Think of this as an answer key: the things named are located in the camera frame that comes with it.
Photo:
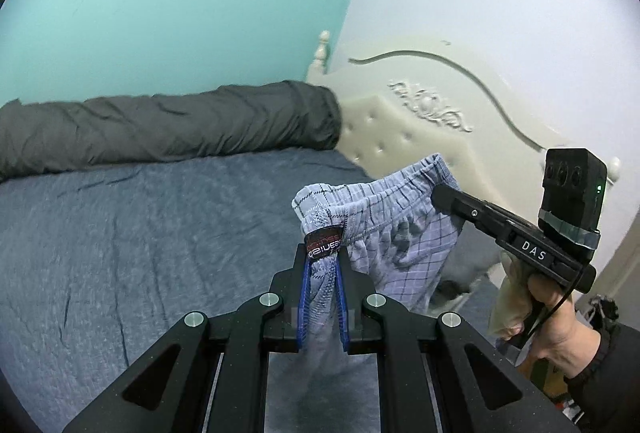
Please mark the dark grey duvet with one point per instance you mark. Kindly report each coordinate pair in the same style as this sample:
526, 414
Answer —
150, 128

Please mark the brown cardboard box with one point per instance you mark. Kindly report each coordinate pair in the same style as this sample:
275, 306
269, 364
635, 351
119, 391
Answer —
550, 378

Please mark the cream carved headboard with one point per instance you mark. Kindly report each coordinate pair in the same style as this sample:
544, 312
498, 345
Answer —
400, 128

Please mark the light blue plaid shorts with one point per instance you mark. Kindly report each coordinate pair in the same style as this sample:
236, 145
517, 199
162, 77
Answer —
400, 233

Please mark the person's right forearm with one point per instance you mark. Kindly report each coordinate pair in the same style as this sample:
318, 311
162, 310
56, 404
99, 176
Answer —
610, 378

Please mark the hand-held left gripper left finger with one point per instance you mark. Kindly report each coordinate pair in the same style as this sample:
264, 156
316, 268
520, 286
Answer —
303, 308

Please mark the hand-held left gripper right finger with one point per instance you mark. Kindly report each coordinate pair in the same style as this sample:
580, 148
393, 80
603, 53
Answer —
343, 313

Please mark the person's right hand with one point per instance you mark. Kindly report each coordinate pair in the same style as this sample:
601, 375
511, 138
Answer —
565, 338

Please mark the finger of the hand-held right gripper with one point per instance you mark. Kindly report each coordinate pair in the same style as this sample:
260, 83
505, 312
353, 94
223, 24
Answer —
465, 210

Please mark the bed with blue-grey sheet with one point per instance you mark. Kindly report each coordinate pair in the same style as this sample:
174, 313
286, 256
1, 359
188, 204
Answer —
125, 238

